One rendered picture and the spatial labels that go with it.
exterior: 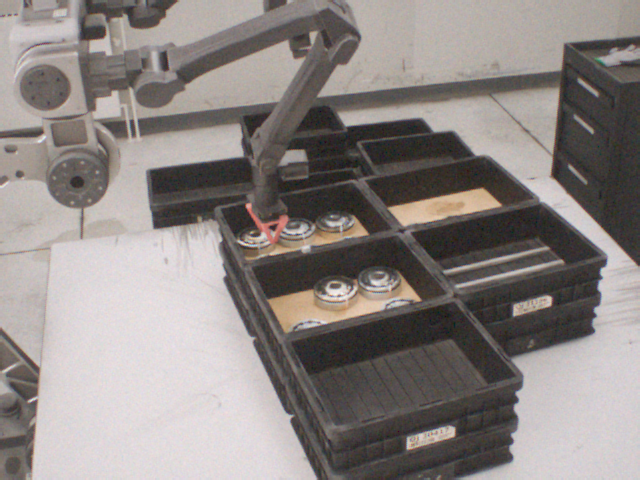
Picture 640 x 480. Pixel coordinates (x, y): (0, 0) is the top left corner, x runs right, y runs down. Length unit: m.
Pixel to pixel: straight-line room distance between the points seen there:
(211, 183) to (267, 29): 1.73
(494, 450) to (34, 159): 1.23
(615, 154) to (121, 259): 1.80
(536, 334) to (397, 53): 3.29
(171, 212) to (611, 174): 1.60
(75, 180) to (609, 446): 1.31
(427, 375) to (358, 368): 0.15
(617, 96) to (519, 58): 2.29
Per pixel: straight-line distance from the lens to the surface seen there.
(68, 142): 2.08
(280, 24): 1.69
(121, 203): 4.40
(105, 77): 1.72
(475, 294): 1.96
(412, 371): 1.89
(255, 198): 2.07
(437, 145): 3.51
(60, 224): 4.31
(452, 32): 5.28
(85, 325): 2.34
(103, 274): 2.53
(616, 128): 3.31
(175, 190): 3.37
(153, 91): 1.74
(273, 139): 1.92
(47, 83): 1.73
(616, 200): 3.46
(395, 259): 2.18
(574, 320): 2.19
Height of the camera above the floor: 2.03
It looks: 31 degrees down
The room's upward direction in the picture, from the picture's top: 3 degrees counter-clockwise
